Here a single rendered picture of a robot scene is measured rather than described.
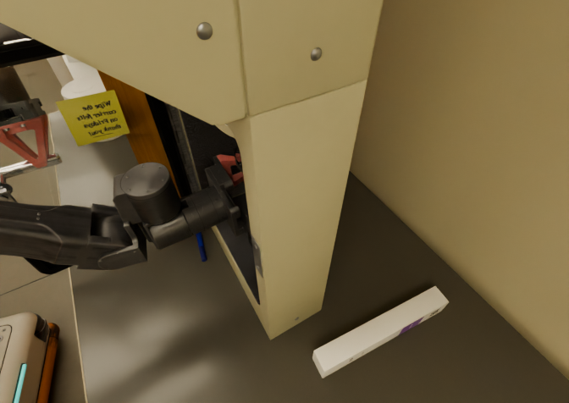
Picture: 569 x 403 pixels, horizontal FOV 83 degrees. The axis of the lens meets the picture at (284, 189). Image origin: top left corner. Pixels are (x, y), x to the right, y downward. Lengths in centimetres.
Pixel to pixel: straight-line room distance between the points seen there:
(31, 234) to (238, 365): 37
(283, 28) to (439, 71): 47
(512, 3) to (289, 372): 64
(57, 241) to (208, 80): 31
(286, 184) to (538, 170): 42
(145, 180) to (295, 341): 39
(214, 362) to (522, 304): 57
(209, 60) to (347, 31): 10
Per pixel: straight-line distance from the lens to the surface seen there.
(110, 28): 19
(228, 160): 52
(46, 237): 47
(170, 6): 20
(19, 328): 169
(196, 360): 64
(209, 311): 67
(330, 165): 33
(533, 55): 58
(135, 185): 42
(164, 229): 47
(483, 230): 72
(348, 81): 28
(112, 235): 48
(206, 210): 47
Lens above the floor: 154
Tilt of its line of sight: 47 degrees down
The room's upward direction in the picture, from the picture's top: straight up
